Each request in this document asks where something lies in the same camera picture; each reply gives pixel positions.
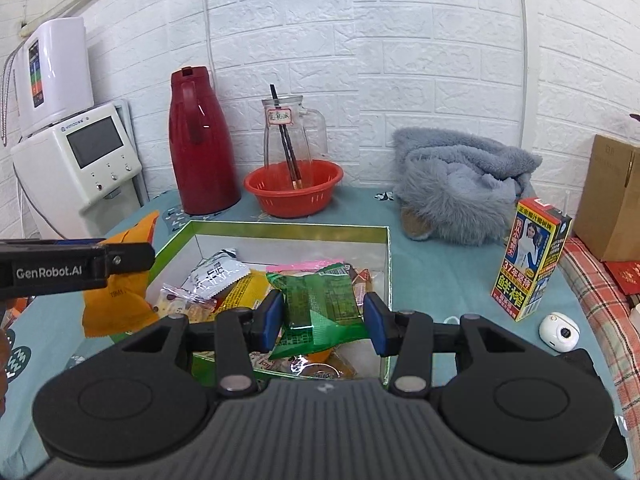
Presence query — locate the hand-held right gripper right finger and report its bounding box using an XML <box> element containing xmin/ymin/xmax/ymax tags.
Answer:
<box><xmin>363</xmin><ymin>292</ymin><xmax>543</xmax><ymax>396</ymax></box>

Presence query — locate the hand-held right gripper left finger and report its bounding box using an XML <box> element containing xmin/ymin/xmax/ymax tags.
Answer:
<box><xmin>122</xmin><ymin>291</ymin><xmax>286</xmax><ymax>395</ymax></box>

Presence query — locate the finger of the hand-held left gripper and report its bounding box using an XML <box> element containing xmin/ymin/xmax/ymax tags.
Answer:
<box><xmin>102</xmin><ymin>242</ymin><xmax>156</xmax><ymax>278</ymax></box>

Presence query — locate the orange snack bag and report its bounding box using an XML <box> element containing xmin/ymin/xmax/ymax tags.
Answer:
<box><xmin>81</xmin><ymin>211</ymin><xmax>161</xmax><ymax>338</ymax></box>

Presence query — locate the green snack packet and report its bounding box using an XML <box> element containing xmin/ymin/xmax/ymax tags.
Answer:
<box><xmin>266</xmin><ymin>265</ymin><xmax>387</xmax><ymax>359</ymax></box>

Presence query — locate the green cardboard box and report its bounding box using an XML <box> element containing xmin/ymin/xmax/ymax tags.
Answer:
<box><xmin>145</xmin><ymin>220</ymin><xmax>393</xmax><ymax>392</ymax></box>

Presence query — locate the yellow snack packet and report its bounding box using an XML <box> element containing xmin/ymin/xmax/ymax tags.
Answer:
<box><xmin>219</xmin><ymin>270</ymin><xmax>275</xmax><ymax>312</ymax></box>

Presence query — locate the brown bread packet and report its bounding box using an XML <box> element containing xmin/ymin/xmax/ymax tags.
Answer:
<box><xmin>294</xmin><ymin>354</ymin><xmax>359</xmax><ymax>382</ymax></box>

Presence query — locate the pink-edged bean packet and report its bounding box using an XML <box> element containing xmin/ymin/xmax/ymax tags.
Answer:
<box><xmin>272</xmin><ymin>259</ymin><xmax>347</xmax><ymax>275</ymax></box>

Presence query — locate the clear cracker packet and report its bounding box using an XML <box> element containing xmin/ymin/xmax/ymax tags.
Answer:
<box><xmin>160</xmin><ymin>282</ymin><xmax>219</xmax><ymax>325</ymax></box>

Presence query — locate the white snack packet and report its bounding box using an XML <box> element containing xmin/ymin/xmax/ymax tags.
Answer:
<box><xmin>180</xmin><ymin>248</ymin><xmax>251</xmax><ymax>302</ymax></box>

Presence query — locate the white screen appliance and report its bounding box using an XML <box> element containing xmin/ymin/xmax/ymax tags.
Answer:
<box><xmin>11</xmin><ymin>102</ymin><xmax>146</xmax><ymax>238</ymax></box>

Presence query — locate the red plastic basin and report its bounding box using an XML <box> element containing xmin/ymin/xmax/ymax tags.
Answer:
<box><xmin>244</xmin><ymin>160</ymin><xmax>345</xmax><ymax>219</ymax></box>

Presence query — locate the red thermos jug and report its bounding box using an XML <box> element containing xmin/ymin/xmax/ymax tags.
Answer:
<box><xmin>169</xmin><ymin>66</ymin><xmax>242</xmax><ymax>216</ymax></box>

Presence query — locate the grey fluffy cloth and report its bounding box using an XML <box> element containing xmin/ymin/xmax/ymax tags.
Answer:
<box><xmin>391</xmin><ymin>127</ymin><xmax>543</xmax><ymax>247</ymax></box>

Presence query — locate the yellow juice carton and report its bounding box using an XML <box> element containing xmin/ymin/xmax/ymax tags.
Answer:
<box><xmin>492</xmin><ymin>198</ymin><xmax>573</xmax><ymax>322</ymax></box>

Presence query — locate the dark stirring stick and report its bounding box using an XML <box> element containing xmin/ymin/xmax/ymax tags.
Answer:
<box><xmin>270</xmin><ymin>84</ymin><xmax>302</xmax><ymax>190</ymax></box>

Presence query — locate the glass pitcher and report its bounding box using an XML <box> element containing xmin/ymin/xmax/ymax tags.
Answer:
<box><xmin>261</xmin><ymin>96</ymin><xmax>328</xmax><ymax>191</ymax></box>

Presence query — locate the white round device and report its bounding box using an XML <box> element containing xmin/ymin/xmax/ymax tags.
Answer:
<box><xmin>539</xmin><ymin>312</ymin><xmax>581</xmax><ymax>348</ymax></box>

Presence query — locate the white water purifier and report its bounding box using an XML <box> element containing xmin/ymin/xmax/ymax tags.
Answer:
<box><xmin>15</xmin><ymin>16</ymin><xmax>95</xmax><ymax>137</ymax></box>

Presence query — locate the black phone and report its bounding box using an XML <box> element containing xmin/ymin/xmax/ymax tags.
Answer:
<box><xmin>550</xmin><ymin>347</ymin><xmax>631</xmax><ymax>471</ymax></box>

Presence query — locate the plaid cloth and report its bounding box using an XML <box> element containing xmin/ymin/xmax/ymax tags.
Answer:
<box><xmin>555</xmin><ymin>237</ymin><xmax>640</xmax><ymax>392</ymax></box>

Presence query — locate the red envelope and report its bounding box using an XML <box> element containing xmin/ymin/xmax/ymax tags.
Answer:
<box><xmin>604</xmin><ymin>260</ymin><xmax>640</xmax><ymax>296</ymax></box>

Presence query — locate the large cardboard box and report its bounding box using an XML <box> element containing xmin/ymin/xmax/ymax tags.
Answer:
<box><xmin>572</xmin><ymin>134</ymin><xmax>640</xmax><ymax>262</ymax></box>

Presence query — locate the white wall cable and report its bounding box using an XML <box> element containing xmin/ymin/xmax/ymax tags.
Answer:
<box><xmin>202</xmin><ymin>0</ymin><xmax>218</xmax><ymax>75</ymax></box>

